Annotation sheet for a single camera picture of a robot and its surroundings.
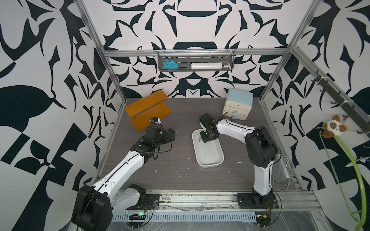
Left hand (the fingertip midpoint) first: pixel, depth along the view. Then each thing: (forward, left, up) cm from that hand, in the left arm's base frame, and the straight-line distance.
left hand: (165, 129), depth 83 cm
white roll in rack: (+32, -27, +20) cm, 47 cm away
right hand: (+3, -23, -13) cm, 27 cm away
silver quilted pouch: (-22, -62, -8) cm, 66 cm away
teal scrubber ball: (+36, -4, +19) cm, 41 cm away
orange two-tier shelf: (+17, +15, -2) cm, 23 cm away
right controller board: (-43, -48, -18) cm, 67 cm away
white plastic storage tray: (-10, -25, -14) cm, 30 cm away
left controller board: (-39, +14, -18) cm, 45 cm away
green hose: (-36, -71, +17) cm, 81 cm away
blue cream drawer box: (+19, -48, -1) cm, 52 cm away
